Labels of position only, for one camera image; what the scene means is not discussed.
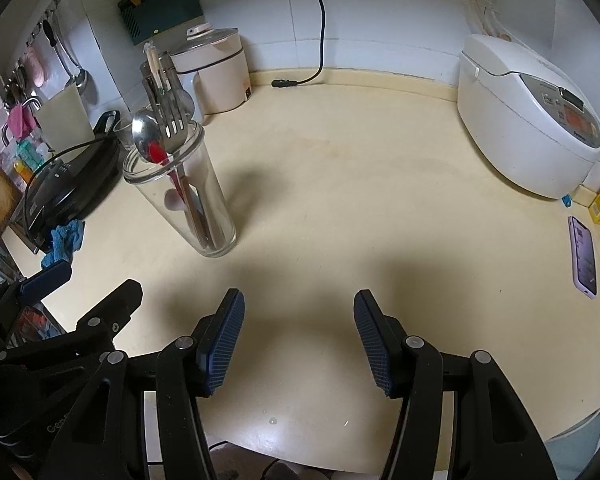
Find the small metal spoon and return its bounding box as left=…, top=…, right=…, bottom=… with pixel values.
left=170, top=87, right=197, bottom=122

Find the red plastic spoon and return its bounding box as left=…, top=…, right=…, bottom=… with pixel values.
left=147, top=141, right=197, bottom=222

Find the small clear glass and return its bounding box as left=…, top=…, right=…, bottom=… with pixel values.
left=112, top=118, right=137, bottom=154

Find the phone in purple case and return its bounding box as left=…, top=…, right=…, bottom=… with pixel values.
left=567, top=215, right=599, bottom=300

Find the wooden chopstick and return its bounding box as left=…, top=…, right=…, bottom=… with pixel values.
left=182, top=180, right=216, bottom=251
left=192, top=185, right=225, bottom=250

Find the black power cable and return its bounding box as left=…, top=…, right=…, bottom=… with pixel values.
left=271, top=0, right=327, bottom=91

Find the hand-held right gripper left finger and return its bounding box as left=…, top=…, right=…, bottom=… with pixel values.
left=40, top=287, right=246, bottom=480

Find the cream cutting board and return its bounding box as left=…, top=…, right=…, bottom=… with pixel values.
left=32, top=82, right=96, bottom=149

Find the hanging metal ladle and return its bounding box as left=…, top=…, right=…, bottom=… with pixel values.
left=55, top=14, right=90, bottom=94

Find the stainless steel canister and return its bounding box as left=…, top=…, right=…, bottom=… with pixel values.
left=139, top=51, right=179, bottom=112

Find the long white cable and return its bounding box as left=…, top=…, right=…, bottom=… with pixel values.
left=459, top=0, right=515, bottom=42

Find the black griddle cable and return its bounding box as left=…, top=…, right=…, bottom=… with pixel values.
left=22, top=137, right=112, bottom=242

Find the metal faucet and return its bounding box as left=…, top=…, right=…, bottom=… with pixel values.
left=2, top=97, right=44, bottom=147

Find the tall clear glass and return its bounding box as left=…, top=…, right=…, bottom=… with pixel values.
left=122, top=119, right=239, bottom=260

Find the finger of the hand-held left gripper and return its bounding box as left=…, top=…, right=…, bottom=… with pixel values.
left=0, top=260, right=74, bottom=311
left=72, top=279, right=144, bottom=348

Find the green wall utensil holder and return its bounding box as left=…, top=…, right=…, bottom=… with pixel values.
left=117, top=0, right=205, bottom=47

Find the pink hanging brush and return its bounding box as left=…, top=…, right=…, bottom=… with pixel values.
left=22, top=49, right=47, bottom=87

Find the pink cloth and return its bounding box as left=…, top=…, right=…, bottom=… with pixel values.
left=7, top=104, right=39, bottom=139

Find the wall hook rail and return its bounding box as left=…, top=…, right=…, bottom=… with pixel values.
left=0, top=0, right=77, bottom=87

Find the black electric griddle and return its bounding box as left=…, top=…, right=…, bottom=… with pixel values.
left=23, top=109, right=124, bottom=254

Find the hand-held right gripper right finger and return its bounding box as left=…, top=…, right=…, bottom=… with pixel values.
left=354, top=289, right=546, bottom=480

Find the blue cloth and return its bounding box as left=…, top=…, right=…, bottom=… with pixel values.
left=40, top=219, right=86, bottom=270

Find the cream electric cooking pot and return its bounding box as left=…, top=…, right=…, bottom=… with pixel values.
left=169, top=24, right=253, bottom=115

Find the white rice cooker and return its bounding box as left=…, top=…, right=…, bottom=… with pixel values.
left=456, top=33, right=600, bottom=200

